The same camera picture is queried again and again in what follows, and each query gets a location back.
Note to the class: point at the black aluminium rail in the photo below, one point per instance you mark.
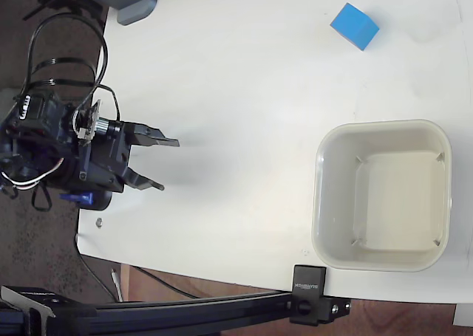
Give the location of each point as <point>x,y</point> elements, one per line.
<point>166,314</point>

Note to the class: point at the gripper camera circuit board module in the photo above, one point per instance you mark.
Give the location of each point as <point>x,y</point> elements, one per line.
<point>88,123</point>

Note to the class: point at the black stand with red light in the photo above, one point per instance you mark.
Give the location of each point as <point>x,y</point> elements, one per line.
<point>79,1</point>

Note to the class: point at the small metal screw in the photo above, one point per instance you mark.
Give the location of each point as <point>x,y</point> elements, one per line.
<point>99,223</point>

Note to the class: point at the blue base clamp part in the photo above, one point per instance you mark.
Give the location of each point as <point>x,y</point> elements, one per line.
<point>79,198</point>

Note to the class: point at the gray device base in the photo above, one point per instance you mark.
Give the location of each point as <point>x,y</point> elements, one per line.
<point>129,0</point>

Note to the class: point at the black table clamp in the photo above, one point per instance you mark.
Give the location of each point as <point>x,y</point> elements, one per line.
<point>306,295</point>

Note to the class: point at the white square plastic bin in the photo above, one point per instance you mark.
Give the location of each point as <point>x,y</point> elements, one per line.
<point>399,199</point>

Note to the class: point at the blue foam cube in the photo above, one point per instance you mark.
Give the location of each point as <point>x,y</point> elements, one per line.
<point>353,24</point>

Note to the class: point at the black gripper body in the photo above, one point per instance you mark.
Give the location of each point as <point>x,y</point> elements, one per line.
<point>105,155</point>

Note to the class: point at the black six-joint robot arm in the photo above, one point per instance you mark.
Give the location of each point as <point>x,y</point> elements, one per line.
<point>40,129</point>

